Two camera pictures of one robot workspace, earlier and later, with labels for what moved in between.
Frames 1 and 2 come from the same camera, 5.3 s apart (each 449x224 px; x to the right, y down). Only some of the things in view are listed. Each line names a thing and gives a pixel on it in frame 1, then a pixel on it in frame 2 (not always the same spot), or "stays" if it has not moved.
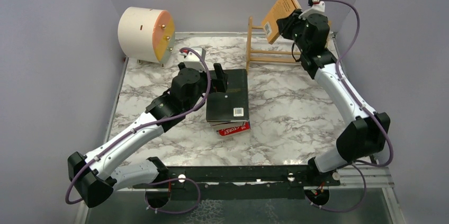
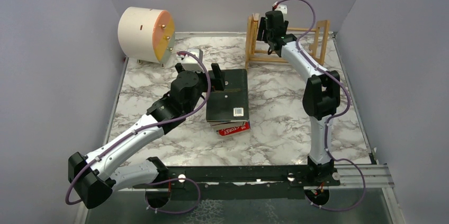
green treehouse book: x=233 y=105 stays
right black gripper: x=285 y=25 -> x=272 y=32
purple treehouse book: x=216 y=126 stays
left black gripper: x=212 y=81 stays
